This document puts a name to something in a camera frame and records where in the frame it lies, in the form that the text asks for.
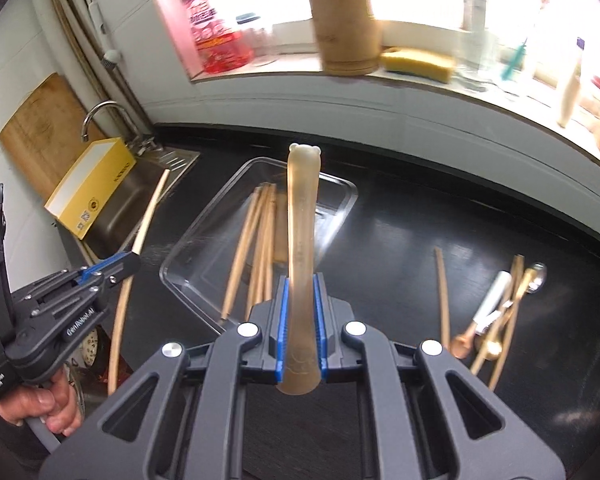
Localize chrome faucet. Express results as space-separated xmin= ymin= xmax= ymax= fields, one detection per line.
xmin=81 ymin=101 xmax=156 ymax=156

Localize wooden cutting board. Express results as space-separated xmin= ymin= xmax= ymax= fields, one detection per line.
xmin=0 ymin=72 xmax=106 ymax=201

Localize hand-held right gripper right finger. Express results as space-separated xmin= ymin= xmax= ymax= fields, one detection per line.
xmin=312 ymin=274 xmax=566 ymax=480

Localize bunch of wooden chopsticks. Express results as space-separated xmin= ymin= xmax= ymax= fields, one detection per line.
xmin=220 ymin=182 xmax=281 ymax=322

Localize person's left hand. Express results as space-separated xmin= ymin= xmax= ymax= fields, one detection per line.
xmin=0 ymin=367 xmax=83 ymax=436

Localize wooden cylinder holder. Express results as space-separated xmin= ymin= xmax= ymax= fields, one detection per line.
xmin=306 ymin=0 xmax=383 ymax=76

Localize cream slim bottle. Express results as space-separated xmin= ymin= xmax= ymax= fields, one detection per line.
xmin=555 ymin=37 xmax=586 ymax=128

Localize red detergent bottle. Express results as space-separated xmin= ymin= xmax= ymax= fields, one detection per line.
xmin=180 ymin=0 xmax=246 ymax=73

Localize clear glass cup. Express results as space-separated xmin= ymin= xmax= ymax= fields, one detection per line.
xmin=497 ymin=35 xmax=536 ymax=98

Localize translucent bear silicone spoon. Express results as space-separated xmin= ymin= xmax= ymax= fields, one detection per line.
xmin=275 ymin=142 xmax=327 ymax=396

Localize stainless steel sink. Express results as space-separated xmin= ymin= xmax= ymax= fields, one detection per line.
xmin=80 ymin=147 xmax=201 ymax=261

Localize beige wall pipes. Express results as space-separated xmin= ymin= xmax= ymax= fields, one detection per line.
xmin=45 ymin=0 xmax=153 ymax=136

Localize teal toothbrush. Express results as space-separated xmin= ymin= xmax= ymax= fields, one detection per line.
xmin=500 ymin=35 xmax=531 ymax=81

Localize red round dial scale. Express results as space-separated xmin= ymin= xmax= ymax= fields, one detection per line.
xmin=72 ymin=325 xmax=116 ymax=386

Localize yellow cardboard box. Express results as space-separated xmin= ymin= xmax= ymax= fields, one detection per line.
xmin=44 ymin=137 xmax=137 ymax=241

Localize silver metal spoon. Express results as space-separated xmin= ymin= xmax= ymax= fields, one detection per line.
xmin=480 ymin=262 xmax=549 ymax=336

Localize gold metal spoon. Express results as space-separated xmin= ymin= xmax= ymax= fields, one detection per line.
xmin=480 ymin=267 xmax=538 ymax=361

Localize grey cable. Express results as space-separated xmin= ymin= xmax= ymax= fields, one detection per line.
xmin=25 ymin=417 xmax=63 ymax=453

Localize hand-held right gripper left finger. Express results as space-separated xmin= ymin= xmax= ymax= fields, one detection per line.
xmin=40 ymin=275 xmax=291 ymax=480

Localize white handled pink spoon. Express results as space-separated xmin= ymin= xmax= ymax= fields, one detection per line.
xmin=450 ymin=270 xmax=513 ymax=360

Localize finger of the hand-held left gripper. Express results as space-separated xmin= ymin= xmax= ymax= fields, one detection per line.
xmin=77 ymin=251 xmax=142 ymax=286
xmin=17 ymin=271 xmax=120 ymax=319

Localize yellow sponge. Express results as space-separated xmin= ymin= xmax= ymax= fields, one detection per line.
xmin=380 ymin=47 xmax=456 ymax=83

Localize clear plastic tray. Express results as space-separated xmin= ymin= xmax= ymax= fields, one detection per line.
xmin=159 ymin=156 xmax=359 ymax=336

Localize tall clear glass jar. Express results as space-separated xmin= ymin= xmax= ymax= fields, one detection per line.
xmin=455 ymin=0 xmax=501 ymax=91

